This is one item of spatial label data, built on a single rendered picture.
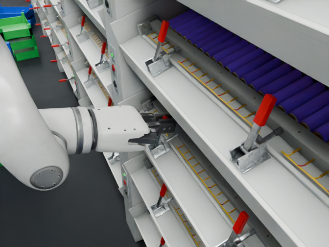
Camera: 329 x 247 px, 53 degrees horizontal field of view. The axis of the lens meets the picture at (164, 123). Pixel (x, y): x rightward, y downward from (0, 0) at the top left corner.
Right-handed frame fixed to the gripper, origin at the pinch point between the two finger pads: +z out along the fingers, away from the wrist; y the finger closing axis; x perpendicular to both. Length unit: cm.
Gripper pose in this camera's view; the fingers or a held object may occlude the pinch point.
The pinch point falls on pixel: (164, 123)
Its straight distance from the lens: 66.7
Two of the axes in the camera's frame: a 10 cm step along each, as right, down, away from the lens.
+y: 4.2, 5.3, -7.4
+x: 1.9, -8.4, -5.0
